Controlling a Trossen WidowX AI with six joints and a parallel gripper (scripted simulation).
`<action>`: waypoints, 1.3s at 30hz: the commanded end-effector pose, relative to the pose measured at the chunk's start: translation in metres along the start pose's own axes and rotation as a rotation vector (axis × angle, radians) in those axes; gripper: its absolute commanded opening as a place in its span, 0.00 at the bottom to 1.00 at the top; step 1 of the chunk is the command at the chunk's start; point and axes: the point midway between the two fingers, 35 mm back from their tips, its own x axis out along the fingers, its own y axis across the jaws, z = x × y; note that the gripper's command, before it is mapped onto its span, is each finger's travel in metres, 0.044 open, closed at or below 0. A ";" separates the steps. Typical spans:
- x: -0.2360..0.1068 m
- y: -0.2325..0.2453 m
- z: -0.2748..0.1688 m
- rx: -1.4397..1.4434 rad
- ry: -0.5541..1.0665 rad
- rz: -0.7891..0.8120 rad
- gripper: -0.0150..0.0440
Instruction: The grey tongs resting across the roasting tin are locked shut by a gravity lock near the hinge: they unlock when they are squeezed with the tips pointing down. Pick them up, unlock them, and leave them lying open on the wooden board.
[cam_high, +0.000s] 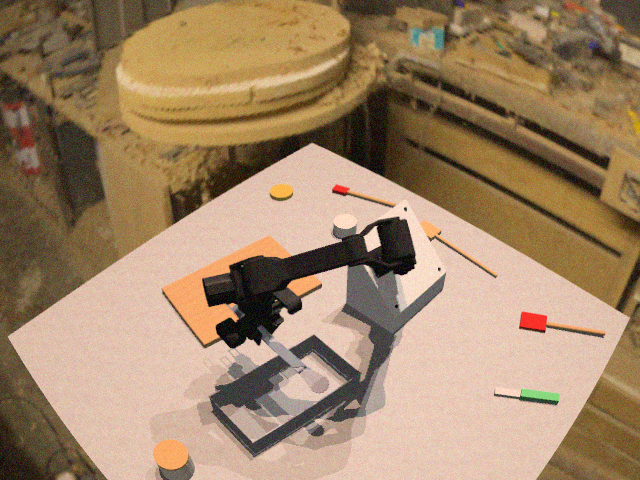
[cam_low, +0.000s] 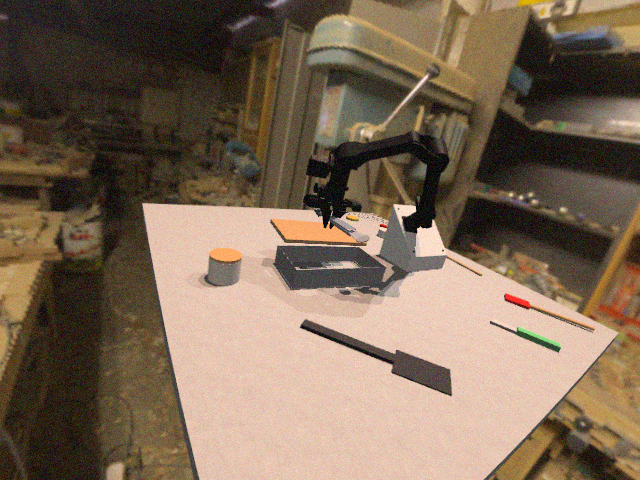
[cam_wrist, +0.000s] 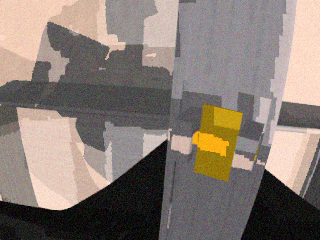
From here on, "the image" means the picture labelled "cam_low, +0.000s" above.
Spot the wooden board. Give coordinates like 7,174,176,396
270,219,367,246

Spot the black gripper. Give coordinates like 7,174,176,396
303,179,362,229

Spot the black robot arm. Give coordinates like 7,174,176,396
306,131,449,233

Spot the dark grey spatula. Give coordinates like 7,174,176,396
300,318,452,396

